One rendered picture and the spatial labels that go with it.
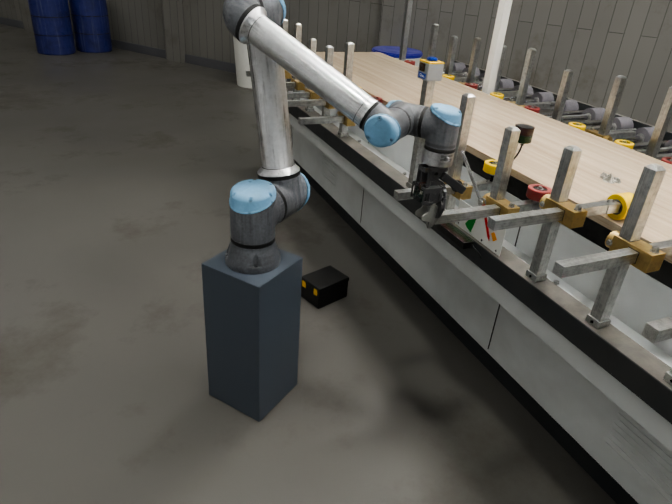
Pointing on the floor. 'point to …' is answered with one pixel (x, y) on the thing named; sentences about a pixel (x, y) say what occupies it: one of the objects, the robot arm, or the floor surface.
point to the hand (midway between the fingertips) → (431, 224)
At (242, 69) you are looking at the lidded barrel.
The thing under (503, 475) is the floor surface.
